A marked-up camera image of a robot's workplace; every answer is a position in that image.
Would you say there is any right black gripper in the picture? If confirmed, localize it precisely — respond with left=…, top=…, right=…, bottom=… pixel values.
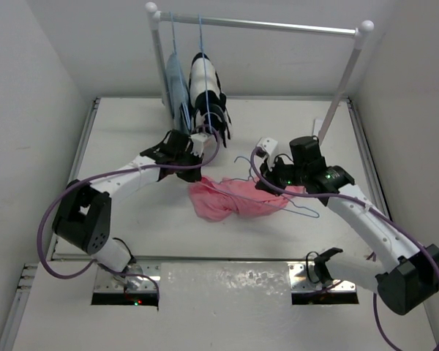
left=255, top=153, right=307, bottom=197

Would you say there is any blue wire hanger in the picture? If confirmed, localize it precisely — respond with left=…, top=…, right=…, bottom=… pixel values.
left=200, top=156, right=321, bottom=219

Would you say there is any pink t shirt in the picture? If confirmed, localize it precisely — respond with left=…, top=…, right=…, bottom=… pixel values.
left=188, top=175, right=304, bottom=223

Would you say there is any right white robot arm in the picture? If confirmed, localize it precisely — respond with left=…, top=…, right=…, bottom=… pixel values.
left=252, top=136, right=439, bottom=315

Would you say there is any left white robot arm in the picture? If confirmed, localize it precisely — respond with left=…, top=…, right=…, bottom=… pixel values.
left=52, top=129, right=209, bottom=273

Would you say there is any blue hanger with striped garment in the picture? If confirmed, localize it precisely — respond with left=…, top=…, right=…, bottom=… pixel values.
left=196, top=13, right=220, bottom=136

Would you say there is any black and white hanging garment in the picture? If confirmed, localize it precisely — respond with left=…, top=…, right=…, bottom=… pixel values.
left=187, top=52, right=232, bottom=149

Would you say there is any light blue hanging garment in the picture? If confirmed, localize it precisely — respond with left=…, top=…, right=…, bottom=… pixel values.
left=165, top=53, right=191, bottom=134

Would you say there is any white clothes rack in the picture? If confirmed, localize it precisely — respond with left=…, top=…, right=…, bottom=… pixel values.
left=145, top=2, right=374, bottom=142

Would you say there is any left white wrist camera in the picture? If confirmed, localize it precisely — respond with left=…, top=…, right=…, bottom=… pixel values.
left=190, top=132, right=211, bottom=157

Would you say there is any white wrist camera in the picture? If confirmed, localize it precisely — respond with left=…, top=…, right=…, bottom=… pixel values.
left=256, top=137, right=279, bottom=161
left=190, top=132, right=211, bottom=157

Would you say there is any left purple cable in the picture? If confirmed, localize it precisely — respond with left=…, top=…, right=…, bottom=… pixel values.
left=36, top=124, right=221, bottom=290

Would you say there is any purple cable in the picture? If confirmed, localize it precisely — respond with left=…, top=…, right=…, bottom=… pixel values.
left=36, top=124, right=221, bottom=290
left=249, top=148, right=439, bottom=351

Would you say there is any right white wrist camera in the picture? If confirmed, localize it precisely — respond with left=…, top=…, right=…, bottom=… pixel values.
left=256, top=137, right=279, bottom=161

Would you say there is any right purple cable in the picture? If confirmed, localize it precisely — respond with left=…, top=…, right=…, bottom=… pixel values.
left=249, top=148, right=439, bottom=351

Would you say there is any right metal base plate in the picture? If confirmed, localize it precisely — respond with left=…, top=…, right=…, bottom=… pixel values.
left=288, top=260, right=357, bottom=294

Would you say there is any metal base plate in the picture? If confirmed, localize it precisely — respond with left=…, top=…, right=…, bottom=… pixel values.
left=288, top=260, right=357, bottom=294
left=93, top=261, right=161, bottom=294

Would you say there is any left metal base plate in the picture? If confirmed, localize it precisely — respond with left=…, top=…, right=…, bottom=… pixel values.
left=93, top=261, right=161, bottom=294

